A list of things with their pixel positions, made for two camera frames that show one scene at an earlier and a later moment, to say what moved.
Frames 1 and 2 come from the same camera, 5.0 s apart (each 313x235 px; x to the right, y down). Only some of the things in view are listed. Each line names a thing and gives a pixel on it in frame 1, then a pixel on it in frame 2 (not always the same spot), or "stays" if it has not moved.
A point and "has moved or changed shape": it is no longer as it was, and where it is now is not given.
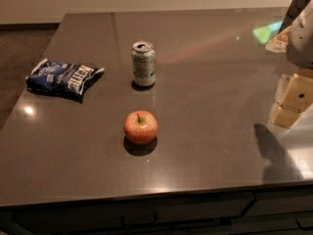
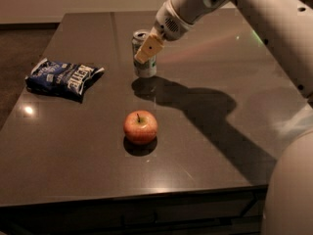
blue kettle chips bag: x=61 y=79 stays
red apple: x=140 y=126 stays
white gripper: x=301 y=39 to x=169 y=24
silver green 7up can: x=144 y=64 has moved or changed shape
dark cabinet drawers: x=258 y=211 stays
